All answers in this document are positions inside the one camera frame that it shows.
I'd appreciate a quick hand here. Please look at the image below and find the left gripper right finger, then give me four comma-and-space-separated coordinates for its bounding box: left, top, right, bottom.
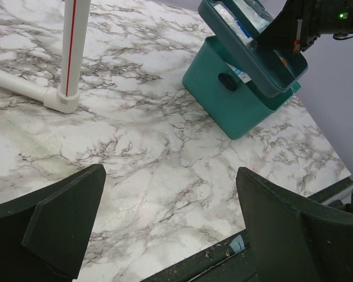
236, 167, 353, 281

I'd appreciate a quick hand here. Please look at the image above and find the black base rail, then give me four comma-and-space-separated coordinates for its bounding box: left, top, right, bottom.
149, 167, 353, 281

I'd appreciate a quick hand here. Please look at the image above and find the teal medicine kit box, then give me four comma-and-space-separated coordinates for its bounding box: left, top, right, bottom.
182, 36, 301, 139

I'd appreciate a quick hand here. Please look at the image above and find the blue white gauze packet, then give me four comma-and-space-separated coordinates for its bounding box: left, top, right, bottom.
230, 66, 251, 83

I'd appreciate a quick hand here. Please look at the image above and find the white pvc pipe frame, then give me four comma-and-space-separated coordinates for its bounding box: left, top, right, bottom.
0, 0, 91, 114

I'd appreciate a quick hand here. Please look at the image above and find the teal divided tray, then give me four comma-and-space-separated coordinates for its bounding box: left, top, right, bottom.
198, 1, 308, 98

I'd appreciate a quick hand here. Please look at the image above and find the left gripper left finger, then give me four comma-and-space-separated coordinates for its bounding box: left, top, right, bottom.
0, 164, 106, 279

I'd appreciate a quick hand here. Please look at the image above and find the teal bandage packet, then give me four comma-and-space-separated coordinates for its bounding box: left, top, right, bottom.
234, 0, 274, 32

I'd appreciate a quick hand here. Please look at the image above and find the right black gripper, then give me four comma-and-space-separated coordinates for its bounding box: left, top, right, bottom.
257, 0, 353, 53

